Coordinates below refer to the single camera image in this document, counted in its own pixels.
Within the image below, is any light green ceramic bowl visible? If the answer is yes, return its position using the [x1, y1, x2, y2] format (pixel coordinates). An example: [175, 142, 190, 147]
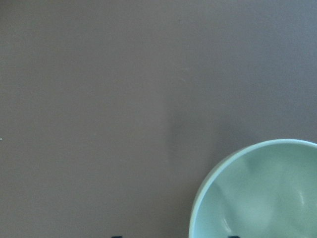
[188, 139, 317, 238]

